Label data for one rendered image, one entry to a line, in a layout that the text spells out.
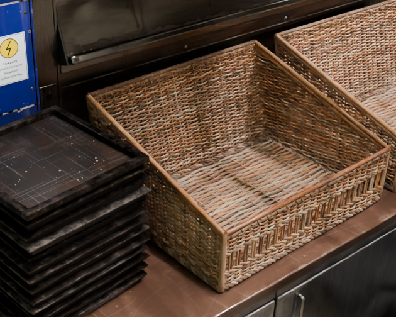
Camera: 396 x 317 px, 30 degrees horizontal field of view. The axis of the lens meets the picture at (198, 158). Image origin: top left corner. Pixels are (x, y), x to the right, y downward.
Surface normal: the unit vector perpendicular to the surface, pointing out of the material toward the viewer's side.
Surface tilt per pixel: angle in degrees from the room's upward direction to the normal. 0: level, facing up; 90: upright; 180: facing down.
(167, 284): 0
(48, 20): 90
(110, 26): 70
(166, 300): 0
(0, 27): 90
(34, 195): 0
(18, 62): 90
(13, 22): 90
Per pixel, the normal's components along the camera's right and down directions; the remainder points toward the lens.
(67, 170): 0.04, -0.85
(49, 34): 0.65, 0.42
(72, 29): 0.62, 0.10
